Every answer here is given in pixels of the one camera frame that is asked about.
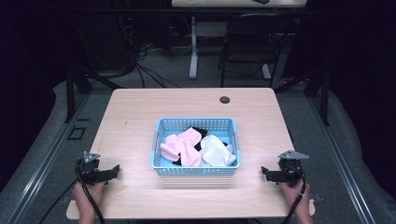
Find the white desk leg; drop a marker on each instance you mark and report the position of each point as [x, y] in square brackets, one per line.
[194, 46]

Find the light blue plastic basket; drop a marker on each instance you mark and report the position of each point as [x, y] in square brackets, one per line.
[194, 171]

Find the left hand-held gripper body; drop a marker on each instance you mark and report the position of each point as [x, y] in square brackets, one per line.
[90, 169]

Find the grey metal floor rail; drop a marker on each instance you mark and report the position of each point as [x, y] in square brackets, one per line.
[46, 161]
[339, 161]

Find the white sock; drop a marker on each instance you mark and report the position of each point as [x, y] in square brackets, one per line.
[216, 151]

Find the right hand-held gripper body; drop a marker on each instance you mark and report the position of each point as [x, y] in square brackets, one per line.
[289, 169]

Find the large pink sock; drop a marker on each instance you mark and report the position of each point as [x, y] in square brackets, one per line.
[190, 146]

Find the black metal frame brace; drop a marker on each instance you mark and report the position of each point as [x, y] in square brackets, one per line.
[81, 87]
[314, 90]

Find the person's left hand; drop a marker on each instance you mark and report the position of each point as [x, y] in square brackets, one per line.
[90, 194]

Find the small pink sock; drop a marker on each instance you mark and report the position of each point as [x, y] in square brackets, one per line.
[169, 149]

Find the person's right hand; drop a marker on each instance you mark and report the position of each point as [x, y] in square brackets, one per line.
[292, 194]

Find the white desk foot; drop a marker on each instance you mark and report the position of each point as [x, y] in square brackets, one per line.
[266, 71]

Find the black folding chair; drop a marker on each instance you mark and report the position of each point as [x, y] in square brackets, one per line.
[255, 37]

